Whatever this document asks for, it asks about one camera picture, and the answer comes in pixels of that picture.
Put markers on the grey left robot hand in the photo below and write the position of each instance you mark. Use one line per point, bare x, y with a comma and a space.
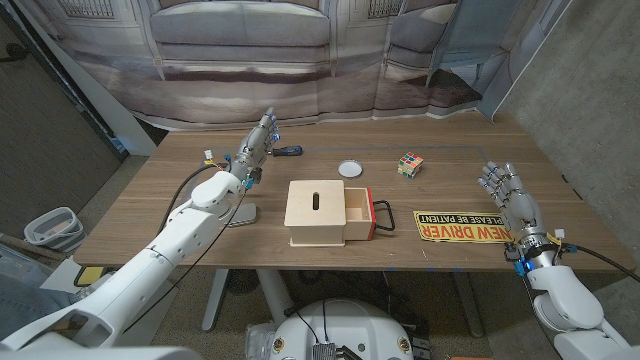
255, 147

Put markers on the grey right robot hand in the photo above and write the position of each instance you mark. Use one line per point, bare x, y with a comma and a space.
522, 215

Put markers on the yellow bumper sticker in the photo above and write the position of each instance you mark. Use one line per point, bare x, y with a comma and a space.
455, 227

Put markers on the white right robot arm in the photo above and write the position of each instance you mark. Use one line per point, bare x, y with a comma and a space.
570, 300

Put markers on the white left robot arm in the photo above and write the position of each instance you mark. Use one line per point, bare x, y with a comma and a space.
175, 240

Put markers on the flat grey tin can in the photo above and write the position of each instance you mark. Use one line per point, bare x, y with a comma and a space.
245, 216

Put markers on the white jar lid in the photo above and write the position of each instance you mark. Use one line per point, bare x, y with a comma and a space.
350, 169

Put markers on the wooden drawer red front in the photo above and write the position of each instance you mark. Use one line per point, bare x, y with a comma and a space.
357, 212

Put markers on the rubik's cube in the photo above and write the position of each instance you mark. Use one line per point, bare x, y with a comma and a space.
410, 164

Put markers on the blue black screwdriver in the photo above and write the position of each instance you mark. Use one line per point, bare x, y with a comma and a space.
287, 150

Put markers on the printed room backdrop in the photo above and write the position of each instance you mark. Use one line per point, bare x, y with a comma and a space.
250, 75

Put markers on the wooden box with slot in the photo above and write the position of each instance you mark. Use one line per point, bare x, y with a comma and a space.
315, 220

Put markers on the table leg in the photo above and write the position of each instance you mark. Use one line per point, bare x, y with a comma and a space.
215, 300
275, 295
467, 305

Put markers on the black round fan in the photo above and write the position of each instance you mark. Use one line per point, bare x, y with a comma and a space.
241, 281

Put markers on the clear plastic container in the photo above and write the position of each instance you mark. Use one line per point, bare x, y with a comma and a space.
257, 342

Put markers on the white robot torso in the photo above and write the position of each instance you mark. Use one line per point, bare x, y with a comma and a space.
345, 330

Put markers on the yellow black floor pad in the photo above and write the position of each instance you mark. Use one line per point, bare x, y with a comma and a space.
90, 276

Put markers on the grey plastic basket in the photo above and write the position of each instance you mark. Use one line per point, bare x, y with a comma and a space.
52, 230

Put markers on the clear storage bin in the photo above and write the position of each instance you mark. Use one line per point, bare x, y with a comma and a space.
20, 270

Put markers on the person in jeans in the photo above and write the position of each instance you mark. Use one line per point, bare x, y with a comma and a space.
30, 310

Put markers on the white slanted post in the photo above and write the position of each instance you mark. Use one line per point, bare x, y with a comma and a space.
100, 97

